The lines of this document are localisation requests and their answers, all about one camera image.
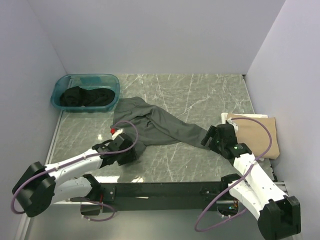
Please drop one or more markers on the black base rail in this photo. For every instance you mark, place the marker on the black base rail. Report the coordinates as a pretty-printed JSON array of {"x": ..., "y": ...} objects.
[{"x": 148, "y": 196}]

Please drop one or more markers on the black t shirt in basin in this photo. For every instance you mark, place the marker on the black t shirt in basin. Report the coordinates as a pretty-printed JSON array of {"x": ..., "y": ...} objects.
[{"x": 80, "y": 97}]

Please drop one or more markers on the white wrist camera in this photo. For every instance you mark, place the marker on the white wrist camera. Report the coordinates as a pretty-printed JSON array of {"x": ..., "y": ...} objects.
[
  {"x": 115, "y": 132},
  {"x": 234, "y": 124}
]

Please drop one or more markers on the grey t shirt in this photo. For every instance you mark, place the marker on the grey t shirt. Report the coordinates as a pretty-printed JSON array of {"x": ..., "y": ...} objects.
[{"x": 155, "y": 126}]

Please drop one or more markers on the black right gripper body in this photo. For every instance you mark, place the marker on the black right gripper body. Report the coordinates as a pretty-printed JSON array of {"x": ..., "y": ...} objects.
[{"x": 216, "y": 144}]

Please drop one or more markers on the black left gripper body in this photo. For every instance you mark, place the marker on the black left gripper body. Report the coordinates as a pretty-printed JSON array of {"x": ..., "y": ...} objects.
[{"x": 126, "y": 156}]

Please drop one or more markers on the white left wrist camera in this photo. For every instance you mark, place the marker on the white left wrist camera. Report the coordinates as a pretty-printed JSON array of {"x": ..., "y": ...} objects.
[{"x": 115, "y": 132}]

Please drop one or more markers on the teal plastic basin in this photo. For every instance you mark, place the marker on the teal plastic basin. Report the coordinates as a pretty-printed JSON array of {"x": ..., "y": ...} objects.
[{"x": 86, "y": 81}]

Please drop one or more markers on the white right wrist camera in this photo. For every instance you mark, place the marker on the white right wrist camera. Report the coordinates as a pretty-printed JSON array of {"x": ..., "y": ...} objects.
[{"x": 234, "y": 124}]

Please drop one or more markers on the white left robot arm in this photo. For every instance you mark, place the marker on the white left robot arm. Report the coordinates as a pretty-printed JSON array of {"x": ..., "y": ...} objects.
[{"x": 43, "y": 185}]

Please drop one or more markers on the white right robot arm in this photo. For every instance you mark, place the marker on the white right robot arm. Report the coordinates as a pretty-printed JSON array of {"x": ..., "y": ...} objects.
[{"x": 278, "y": 215}]

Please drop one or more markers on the folded tan t shirt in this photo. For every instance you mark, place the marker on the folded tan t shirt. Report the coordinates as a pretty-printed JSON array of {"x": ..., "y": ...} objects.
[{"x": 274, "y": 150}]

